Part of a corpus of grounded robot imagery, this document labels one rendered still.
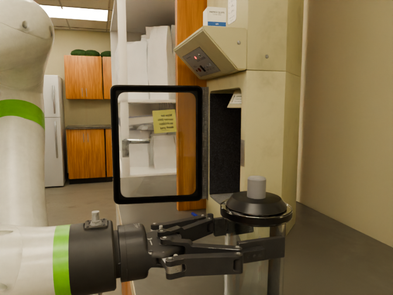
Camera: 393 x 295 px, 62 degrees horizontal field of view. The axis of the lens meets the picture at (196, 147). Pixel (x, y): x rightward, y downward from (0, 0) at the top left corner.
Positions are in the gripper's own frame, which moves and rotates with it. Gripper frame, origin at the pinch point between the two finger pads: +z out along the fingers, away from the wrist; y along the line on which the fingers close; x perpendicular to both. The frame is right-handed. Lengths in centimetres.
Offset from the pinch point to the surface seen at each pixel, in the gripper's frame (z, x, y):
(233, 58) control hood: 10.2, -30.8, 32.4
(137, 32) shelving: 13, -82, 256
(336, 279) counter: 26.9, 19.0, 12.8
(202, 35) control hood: 3, -37, 35
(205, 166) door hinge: 13, 2, 64
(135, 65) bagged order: 1, -44, 173
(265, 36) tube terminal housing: 19, -36, 32
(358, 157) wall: 57, -2, 40
